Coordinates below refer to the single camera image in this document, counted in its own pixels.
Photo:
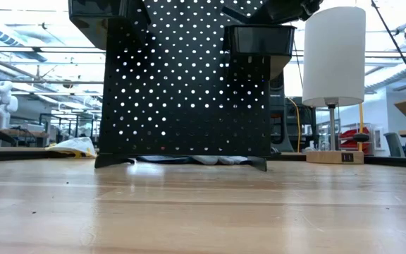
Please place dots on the red parts bin rack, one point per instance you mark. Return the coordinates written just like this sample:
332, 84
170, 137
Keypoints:
345, 134

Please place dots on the white shade wooden base lamp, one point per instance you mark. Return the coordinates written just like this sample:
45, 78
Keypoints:
333, 56

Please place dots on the white small dish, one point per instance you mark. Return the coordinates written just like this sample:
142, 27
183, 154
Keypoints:
76, 146

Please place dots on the blue grey work gloves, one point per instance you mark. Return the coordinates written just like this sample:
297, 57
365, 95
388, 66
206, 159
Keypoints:
220, 160

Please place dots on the white robot figure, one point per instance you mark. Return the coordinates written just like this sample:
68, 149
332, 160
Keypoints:
2, 102

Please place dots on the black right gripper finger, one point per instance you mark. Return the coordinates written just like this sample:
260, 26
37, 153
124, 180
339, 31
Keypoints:
245, 16

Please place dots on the grey office chair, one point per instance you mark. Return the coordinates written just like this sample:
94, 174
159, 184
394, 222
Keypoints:
395, 144

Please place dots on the black metal pegboard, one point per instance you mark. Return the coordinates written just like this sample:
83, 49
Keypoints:
182, 134

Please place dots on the black tower appliance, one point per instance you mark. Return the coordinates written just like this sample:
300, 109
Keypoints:
280, 116

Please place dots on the black plastic pegboard bin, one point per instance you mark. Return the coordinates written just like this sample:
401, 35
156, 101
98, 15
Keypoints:
259, 40
108, 24

